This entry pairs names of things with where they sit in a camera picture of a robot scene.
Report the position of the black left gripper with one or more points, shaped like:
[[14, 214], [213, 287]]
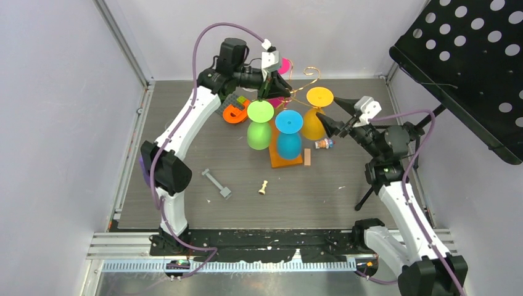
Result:
[[269, 92]]

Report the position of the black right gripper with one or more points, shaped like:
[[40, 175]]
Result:
[[332, 126]]

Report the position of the pink plastic wine glass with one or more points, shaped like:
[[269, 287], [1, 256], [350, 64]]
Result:
[[287, 68]]

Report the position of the yellow plastic wine glass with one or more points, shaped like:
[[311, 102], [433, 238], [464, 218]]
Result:
[[318, 98]]

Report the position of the green plastic wine glass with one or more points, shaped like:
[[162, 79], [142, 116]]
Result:
[[259, 130]]

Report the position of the blue plastic wine glass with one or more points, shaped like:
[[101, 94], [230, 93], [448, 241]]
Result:
[[289, 143]]

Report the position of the gold rack with wooden base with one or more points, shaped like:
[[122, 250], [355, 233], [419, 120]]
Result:
[[275, 159]]

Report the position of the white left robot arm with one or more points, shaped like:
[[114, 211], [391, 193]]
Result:
[[163, 159]]

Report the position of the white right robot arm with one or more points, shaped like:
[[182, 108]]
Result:
[[421, 262]]

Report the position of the small colourful toy figure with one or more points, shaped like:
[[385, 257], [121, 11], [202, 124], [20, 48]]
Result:
[[325, 143]]

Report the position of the green lego brick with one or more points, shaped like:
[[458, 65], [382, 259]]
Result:
[[242, 100]]

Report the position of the grey lego plate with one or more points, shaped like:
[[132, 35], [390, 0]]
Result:
[[230, 101]]

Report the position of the small wooden block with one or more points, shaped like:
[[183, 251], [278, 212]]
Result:
[[307, 157]]

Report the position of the orange plastic U-shaped toy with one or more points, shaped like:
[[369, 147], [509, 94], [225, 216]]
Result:
[[236, 112]]

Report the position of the white chess piece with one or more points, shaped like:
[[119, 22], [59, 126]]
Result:
[[262, 190]]

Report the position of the grey metal T-shaped part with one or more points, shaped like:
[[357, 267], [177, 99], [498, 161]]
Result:
[[225, 192]]

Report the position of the black music stand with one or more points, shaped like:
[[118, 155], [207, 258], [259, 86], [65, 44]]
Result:
[[468, 55]]

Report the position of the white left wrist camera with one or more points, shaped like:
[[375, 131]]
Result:
[[271, 60]]

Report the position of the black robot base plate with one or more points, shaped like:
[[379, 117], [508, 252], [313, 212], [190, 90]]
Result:
[[264, 245]]

